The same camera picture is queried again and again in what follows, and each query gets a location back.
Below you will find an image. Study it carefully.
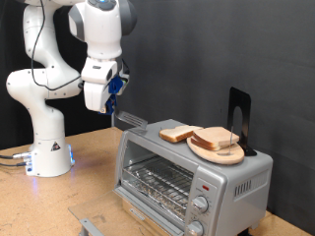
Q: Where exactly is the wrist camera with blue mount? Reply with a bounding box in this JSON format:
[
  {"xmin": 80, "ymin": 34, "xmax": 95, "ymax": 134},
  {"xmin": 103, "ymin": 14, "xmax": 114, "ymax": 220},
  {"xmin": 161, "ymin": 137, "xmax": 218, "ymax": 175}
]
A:
[{"xmin": 107, "ymin": 73, "xmax": 131, "ymax": 96}]

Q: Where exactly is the round wooden board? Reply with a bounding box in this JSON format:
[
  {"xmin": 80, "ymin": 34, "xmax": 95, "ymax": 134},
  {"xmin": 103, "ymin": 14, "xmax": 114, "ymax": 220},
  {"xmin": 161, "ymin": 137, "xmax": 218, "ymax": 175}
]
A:
[{"xmin": 186, "ymin": 136, "xmax": 246, "ymax": 166}]

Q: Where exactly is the metal wire oven rack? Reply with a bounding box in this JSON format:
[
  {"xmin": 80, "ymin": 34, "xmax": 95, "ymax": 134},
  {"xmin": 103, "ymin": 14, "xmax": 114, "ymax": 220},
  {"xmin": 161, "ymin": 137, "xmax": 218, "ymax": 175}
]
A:
[{"xmin": 122, "ymin": 155, "xmax": 195, "ymax": 220}]

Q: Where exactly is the black cable with silver connector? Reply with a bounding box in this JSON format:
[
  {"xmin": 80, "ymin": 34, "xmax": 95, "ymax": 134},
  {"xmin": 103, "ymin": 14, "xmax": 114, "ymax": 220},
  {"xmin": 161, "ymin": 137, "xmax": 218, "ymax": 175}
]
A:
[{"xmin": 0, "ymin": 151, "xmax": 32, "ymax": 161}]

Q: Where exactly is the metal spatula with blue block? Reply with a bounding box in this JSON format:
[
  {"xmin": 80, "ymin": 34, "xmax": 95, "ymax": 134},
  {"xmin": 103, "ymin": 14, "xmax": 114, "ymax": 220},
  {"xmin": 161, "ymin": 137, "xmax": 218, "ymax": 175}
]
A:
[{"xmin": 97, "ymin": 92, "xmax": 149, "ymax": 133}]

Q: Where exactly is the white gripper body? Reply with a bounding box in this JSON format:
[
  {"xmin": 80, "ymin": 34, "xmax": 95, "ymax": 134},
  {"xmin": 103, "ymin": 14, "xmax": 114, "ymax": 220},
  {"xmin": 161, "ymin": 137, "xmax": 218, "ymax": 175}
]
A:
[{"xmin": 83, "ymin": 80, "xmax": 112, "ymax": 113}]

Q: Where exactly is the silver oven knob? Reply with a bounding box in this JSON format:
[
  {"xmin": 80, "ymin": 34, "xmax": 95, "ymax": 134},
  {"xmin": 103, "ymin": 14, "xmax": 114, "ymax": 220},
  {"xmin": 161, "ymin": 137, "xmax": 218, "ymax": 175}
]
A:
[
  {"xmin": 191, "ymin": 195, "xmax": 210, "ymax": 214},
  {"xmin": 186, "ymin": 219, "xmax": 205, "ymax": 236}
]

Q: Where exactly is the thin metal pin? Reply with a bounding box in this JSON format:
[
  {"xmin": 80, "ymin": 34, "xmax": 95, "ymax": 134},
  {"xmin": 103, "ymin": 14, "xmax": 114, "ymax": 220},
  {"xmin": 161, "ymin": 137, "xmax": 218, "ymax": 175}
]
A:
[{"xmin": 218, "ymin": 126, "xmax": 235, "ymax": 157}]

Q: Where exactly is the vertical metal pole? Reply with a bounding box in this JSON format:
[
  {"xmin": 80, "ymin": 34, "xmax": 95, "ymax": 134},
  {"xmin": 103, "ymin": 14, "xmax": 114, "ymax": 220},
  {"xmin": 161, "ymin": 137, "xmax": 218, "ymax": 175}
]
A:
[{"xmin": 109, "ymin": 94, "xmax": 117, "ymax": 128}]

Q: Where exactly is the glass oven door with handle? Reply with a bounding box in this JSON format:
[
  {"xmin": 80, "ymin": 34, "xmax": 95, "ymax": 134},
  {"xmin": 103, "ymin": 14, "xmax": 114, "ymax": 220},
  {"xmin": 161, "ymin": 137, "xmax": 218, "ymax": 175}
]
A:
[{"xmin": 68, "ymin": 186, "xmax": 185, "ymax": 236}]

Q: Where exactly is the silver toaster oven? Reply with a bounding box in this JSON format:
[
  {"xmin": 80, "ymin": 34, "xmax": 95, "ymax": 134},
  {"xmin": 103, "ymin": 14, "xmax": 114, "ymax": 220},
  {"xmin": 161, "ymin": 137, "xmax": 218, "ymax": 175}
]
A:
[{"xmin": 115, "ymin": 118, "xmax": 274, "ymax": 236}]

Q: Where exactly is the black metal bookend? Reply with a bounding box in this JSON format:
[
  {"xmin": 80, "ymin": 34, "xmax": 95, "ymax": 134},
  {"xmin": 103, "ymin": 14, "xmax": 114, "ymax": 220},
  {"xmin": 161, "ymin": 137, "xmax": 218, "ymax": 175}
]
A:
[{"xmin": 226, "ymin": 87, "xmax": 258, "ymax": 157}]

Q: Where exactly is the thin black base cable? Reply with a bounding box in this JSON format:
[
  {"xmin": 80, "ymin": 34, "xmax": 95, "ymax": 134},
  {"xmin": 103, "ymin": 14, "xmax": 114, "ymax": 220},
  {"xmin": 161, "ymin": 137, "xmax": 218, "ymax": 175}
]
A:
[{"xmin": 0, "ymin": 161, "xmax": 28, "ymax": 168}]

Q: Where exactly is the white bread slice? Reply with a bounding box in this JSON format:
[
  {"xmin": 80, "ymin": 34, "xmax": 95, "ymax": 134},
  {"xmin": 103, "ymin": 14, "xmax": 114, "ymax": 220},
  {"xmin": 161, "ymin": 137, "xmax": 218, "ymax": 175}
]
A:
[
  {"xmin": 190, "ymin": 126, "xmax": 241, "ymax": 152},
  {"xmin": 158, "ymin": 124, "xmax": 205, "ymax": 145}
]

